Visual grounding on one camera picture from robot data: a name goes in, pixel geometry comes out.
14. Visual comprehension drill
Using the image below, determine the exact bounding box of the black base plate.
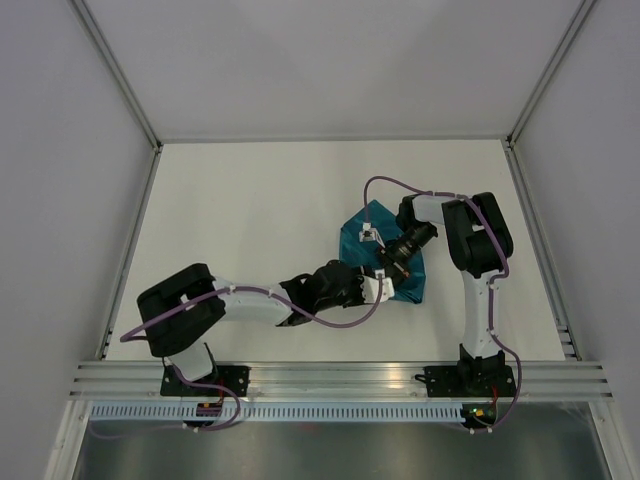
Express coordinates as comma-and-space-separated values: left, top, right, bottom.
413, 365, 516, 398
160, 365, 251, 398

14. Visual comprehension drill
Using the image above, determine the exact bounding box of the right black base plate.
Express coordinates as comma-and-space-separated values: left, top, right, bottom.
413, 365, 516, 398

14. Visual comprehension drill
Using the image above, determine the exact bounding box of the aluminium frame post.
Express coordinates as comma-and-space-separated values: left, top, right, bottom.
503, 0, 599, 149
69, 0, 164, 151

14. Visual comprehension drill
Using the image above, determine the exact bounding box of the white slotted cable duct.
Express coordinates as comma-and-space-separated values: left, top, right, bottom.
90, 401, 465, 423

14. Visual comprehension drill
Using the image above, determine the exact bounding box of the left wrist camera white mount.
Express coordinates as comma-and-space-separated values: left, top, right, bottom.
361, 269, 396, 304

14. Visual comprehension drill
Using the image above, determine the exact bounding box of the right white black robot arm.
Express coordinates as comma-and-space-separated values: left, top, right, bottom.
377, 192, 516, 398

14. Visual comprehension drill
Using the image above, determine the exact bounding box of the aluminium mounting rail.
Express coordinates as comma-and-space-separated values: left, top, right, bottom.
67, 361, 613, 402

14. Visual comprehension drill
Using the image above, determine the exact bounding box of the teal cloth napkin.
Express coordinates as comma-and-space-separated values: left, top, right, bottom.
339, 200, 427, 304

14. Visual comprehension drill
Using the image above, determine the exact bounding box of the right aluminium frame post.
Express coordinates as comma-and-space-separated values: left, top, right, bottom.
503, 0, 599, 149

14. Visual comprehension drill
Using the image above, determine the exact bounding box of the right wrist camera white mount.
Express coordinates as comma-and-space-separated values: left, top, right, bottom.
359, 222, 382, 244

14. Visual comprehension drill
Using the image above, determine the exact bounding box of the left aluminium frame post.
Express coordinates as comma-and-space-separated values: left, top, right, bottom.
69, 0, 164, 151

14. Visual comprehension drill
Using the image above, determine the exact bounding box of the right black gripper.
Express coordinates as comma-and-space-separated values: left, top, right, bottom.
374, 222, 436, 290

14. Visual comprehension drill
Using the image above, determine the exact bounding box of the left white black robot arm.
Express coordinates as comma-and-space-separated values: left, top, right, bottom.
137, 260, 368, 396

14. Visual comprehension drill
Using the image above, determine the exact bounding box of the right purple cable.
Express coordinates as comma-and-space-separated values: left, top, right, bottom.
362, 175, 524, 436

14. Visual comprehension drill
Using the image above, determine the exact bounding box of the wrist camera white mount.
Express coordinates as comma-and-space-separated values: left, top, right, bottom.
359, 222, 382, 244
361, 269, 396, 304

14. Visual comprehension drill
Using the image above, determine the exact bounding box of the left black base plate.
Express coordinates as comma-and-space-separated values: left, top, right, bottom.
160, 365, 251, 398

